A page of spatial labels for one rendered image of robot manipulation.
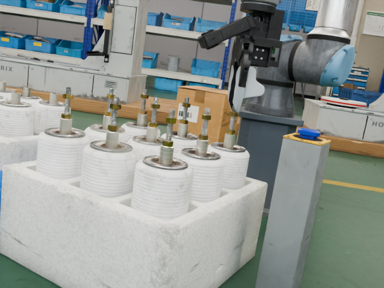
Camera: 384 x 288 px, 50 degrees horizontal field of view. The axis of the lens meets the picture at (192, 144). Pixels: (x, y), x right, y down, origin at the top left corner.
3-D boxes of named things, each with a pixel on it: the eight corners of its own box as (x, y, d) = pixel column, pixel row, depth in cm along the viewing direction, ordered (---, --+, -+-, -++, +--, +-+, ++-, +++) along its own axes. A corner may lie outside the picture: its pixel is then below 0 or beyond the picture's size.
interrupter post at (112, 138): (102, 149, 72) (104, 130, 71) (106, 146, 74) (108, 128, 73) (115, 151, 71) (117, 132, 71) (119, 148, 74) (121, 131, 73)
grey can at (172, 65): (167, 70, 553) (169, 56, 549) (178, 72, 552) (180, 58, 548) (165, 70, 538) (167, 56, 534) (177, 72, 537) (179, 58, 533)
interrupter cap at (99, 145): (82, 149, 69) (83, 145, 69) (98, 142, 77) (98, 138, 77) (125, 156, 69) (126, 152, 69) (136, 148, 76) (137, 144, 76)
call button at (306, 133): (299, 137, 77) (302, 126, 76) (320, 142, 75) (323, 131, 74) (293, 139, 73) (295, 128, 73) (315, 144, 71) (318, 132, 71)
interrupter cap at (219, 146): (231, 145, 92) (231, 142, 92) (252, 154, 86) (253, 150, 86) (203, 144, 88) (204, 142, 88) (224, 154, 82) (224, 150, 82)
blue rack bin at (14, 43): (10, 47, 592) (11, 32, 588) (35, 50, 589) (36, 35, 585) (-10, 45, 543) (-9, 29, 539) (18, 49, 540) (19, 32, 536)
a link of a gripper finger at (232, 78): (253, 112, 88) (262, 70, 85) (227, 108, 87) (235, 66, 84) (249, 108, 91) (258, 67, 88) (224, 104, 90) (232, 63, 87)
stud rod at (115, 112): (109, 139, 72) (114, 96, 70) (108, 138, 73) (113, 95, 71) (115, 139, 72) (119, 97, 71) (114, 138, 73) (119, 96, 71)
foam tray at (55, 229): (126, 207, 114) (133, 144, 110) (255, 256, 95) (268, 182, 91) (-3, 252, 80) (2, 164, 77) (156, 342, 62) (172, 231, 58)
